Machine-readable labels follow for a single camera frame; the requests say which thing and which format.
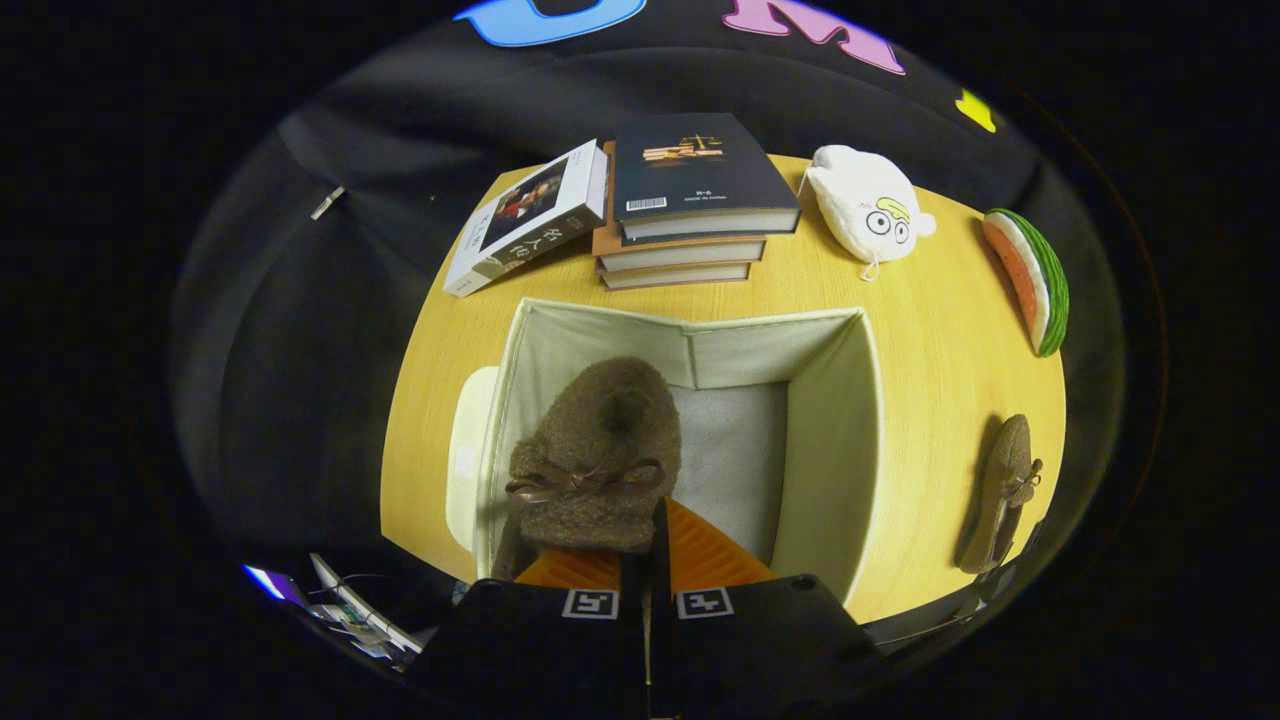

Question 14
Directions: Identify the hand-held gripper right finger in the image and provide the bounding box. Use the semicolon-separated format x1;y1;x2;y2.
648;497;886;720

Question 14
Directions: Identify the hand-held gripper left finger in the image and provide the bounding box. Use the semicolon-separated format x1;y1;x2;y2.
410;545;651;720

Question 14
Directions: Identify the brown fuzzy shoe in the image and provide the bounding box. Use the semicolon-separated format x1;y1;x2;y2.
955;414;1044;576
492;357;683;581

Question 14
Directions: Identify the grey fabric storage box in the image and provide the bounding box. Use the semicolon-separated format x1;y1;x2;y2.
445;297;886;606

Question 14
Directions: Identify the lit computer screen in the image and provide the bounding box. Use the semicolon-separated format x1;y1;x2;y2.
242;563;301;609

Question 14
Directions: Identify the white cover book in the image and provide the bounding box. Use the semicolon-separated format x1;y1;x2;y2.
443;139;609;299

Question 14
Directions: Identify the dark blue cover book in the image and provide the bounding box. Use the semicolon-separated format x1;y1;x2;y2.
612;112;802;244

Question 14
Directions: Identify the white plush toy with eyes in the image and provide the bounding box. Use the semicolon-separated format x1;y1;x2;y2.
803;145;938;282

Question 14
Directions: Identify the watermelon slice plush toy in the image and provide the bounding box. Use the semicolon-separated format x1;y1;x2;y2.
981;208;1071;358

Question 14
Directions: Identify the dark metal frame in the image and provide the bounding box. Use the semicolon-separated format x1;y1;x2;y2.
865;520;1046;651

